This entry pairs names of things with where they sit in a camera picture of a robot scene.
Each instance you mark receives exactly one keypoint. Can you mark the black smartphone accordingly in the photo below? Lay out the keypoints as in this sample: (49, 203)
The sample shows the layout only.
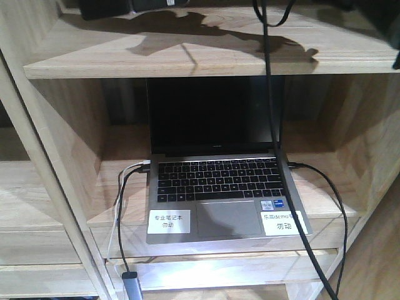
(98, 9)

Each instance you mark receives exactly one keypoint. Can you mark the silver laptop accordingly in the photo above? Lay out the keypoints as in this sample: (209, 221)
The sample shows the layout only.
(214, 174)

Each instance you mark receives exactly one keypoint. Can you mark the wooden desk with shelves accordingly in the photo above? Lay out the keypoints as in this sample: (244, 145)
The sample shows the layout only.
(60, 76)

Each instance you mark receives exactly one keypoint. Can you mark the grey usb hub dongle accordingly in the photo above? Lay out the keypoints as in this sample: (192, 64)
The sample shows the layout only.
(132, 285)

